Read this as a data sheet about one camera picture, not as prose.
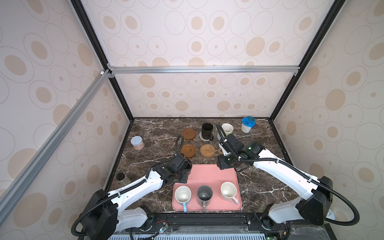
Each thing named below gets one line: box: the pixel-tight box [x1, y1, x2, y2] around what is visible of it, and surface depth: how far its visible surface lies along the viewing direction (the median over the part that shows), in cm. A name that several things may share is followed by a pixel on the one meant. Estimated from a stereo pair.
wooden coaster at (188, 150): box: [180, 144, 197, 158], surface depth 102 cm
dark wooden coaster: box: [182, 128, 196, 140], surface depth 112 cm
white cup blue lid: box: [241, 116, 256, 134], surface depth 108 cm
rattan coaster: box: [199, 144, 216, 158], surface depth 102 cm
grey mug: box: [197, 185, 213, 213], surface depth 76 cm
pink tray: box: [172, 164, 242, 211], surface depth 81 cm
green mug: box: [221, 123, 234, 136], surface depth 105 cm
